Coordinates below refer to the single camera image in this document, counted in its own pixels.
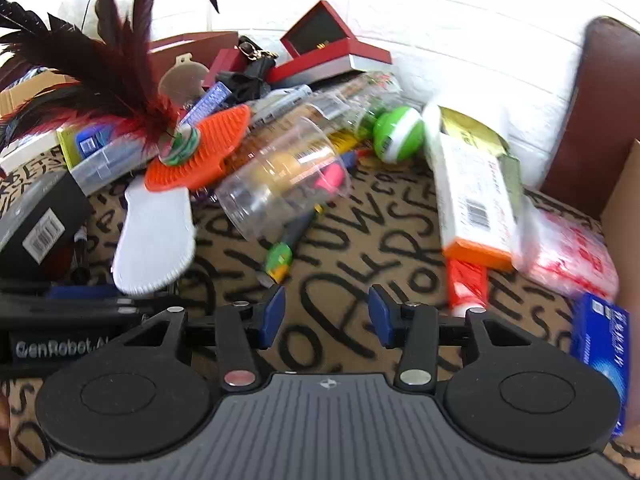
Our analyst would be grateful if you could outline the large cardboard box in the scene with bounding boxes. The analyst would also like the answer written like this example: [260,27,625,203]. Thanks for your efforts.
[600,140,640,456]

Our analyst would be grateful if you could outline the clear plastic case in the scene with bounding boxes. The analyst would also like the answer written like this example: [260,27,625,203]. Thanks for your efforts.
[70,132,151,196]

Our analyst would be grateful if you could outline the white orange medicine box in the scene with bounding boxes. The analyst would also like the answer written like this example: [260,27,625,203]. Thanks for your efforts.
[425,132,523,271]

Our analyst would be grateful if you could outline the brown headboard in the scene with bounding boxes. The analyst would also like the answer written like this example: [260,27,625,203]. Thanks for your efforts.
[540,16,640,221]

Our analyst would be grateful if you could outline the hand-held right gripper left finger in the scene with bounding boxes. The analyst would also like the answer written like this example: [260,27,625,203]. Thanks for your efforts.
[120,285,287,392]

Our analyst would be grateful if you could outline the pink highlighter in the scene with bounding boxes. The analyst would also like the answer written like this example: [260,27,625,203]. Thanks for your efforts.
[300,160,351,196]

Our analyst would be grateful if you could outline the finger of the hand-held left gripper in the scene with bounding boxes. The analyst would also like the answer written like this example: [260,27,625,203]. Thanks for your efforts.
[0,284,147,330]

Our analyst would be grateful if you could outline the red white plastic packet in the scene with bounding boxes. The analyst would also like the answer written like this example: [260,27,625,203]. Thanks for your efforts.
[512,205,621,301]

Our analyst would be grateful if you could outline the orange silicone brush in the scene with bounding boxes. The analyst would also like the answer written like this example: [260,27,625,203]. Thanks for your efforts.
[144,105,252,193]

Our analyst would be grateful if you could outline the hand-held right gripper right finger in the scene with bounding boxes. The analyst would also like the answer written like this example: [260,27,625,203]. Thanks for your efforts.
[368,284,531,390]

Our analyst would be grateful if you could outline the white fabric insole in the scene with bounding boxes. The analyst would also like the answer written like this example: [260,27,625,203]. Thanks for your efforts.
[111,182,197,296]

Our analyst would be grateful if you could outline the blue medicine box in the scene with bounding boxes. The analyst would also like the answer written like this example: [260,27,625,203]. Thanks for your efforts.
[570,292,631,436]

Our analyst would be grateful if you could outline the red white tube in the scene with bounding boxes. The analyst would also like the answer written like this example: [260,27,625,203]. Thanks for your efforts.
[446,257,488,318]

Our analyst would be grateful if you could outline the pen with green yellow tip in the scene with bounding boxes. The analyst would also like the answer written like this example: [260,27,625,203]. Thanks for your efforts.
[257,207,316,283]

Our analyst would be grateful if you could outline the black barcode box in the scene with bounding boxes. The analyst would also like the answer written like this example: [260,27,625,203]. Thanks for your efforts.
[0,170,91,281]

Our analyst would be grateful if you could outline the silver round tag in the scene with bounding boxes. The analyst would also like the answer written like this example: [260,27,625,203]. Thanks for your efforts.
[159,54,208,106]

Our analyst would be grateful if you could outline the green white ball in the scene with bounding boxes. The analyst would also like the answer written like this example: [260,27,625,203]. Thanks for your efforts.
[372,106,426,163]

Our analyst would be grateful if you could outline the black bag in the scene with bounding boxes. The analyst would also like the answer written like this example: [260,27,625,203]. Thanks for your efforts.
[215,35,278,103]

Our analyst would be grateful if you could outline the red open jewelry box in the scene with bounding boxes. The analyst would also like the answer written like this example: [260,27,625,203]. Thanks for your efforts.
[279,0,356,58]

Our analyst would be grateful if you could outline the yellow green box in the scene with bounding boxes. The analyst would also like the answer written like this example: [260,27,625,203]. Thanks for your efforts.
[440,106,508,158]

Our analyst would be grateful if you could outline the green blue packet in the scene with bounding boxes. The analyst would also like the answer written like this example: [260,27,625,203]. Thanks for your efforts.
[56,112,143,168]

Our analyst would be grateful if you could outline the letter printed mat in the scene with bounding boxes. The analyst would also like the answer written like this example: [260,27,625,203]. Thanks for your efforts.
[0,150,640,480]

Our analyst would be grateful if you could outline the clear plastic cup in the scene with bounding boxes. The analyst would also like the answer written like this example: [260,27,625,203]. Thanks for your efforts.
[215,116,353,241]

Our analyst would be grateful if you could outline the clear cookie packet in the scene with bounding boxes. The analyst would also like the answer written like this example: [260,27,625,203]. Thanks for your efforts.
[250,72,401,141]

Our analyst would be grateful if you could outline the black red feather toy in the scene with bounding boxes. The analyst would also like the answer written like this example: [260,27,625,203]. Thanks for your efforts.
[0,0,221,168]

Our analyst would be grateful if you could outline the blue white tube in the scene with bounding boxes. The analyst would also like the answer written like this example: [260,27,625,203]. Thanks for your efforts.
[180,81,232,126]

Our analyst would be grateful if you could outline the maroon box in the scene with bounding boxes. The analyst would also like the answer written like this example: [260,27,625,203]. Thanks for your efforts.
[147,31,240,86]

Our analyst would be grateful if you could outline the red white flat box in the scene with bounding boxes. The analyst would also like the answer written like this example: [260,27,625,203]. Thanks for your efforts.
[265,52,393,86]

